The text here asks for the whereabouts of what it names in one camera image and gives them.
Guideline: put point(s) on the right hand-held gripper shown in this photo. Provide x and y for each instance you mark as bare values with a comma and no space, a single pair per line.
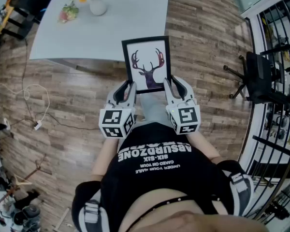
187,116

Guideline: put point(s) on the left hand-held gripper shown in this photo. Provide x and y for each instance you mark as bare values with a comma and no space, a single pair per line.
111,120

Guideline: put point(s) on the framed deer picture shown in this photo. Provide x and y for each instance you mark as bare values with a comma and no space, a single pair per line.
147,57

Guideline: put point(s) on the person's left forearm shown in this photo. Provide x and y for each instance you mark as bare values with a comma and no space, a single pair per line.
104,153

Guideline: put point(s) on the person's right forearm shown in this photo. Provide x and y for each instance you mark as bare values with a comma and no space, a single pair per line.
203,146

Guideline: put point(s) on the grey trousers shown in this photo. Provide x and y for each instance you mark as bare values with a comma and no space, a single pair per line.
154,115

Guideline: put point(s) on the black office chair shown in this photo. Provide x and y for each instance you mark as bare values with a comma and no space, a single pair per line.
258,74

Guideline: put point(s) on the white round vase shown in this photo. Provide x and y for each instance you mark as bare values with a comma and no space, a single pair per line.
98,6

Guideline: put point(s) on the white power adapter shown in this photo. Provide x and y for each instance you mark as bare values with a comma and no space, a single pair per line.
38,125

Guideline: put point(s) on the black printed T-shirt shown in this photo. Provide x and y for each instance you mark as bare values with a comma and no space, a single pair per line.
159,182

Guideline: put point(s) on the yellow and orange flower bouquet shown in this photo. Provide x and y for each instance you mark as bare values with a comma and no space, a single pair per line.
70,12

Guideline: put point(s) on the black metal railing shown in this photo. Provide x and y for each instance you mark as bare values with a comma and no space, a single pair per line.
288,151

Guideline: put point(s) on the brown wooden coat rack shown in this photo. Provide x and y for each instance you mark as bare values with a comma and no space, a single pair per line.
26,178

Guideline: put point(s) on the light wooden slat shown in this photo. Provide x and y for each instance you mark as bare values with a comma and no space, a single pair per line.
62,219

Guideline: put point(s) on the yellow curved board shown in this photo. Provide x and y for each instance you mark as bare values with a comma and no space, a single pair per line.
3,23

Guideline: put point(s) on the pile of dark clutter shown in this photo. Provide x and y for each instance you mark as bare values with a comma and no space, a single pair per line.
29,214

